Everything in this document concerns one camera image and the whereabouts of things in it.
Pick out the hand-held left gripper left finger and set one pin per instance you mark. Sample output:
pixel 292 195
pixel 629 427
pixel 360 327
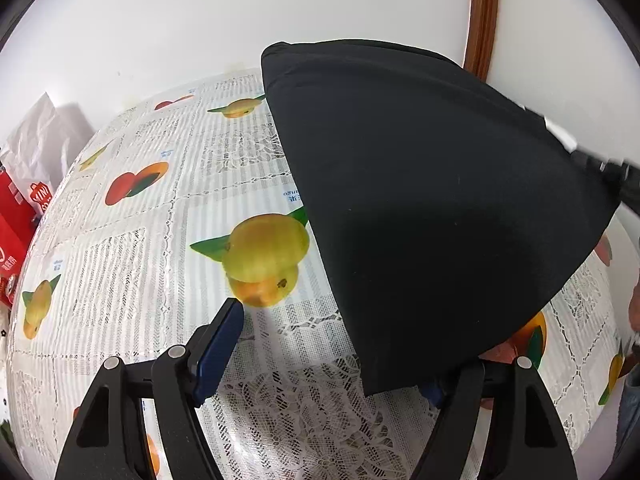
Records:
pixel 220 355

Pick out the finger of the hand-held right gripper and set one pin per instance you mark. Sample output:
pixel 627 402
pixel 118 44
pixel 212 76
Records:
pixel 622 180

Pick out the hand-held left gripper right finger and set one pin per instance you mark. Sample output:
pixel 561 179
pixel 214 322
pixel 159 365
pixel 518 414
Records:
pixel 460 410

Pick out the black garment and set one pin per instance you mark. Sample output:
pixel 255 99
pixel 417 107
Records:
pixel 425 185

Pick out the person's right forearm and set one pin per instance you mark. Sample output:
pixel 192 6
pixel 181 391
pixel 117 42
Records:
pixel 635 305

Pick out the fruit print lace tablecloth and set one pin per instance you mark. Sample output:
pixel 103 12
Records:
pixel 150 270

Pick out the person's blue jeans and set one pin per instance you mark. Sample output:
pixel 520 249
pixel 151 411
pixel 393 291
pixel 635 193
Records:
pixel 631 410

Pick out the red carton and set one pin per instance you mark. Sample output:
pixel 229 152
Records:
pixel 12 250

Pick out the white plastic bag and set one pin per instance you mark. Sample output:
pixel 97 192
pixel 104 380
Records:
pixel 35 135

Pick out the brown wooden door frame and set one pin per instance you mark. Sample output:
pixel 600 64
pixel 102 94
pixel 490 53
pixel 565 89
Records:
pixel 482 10

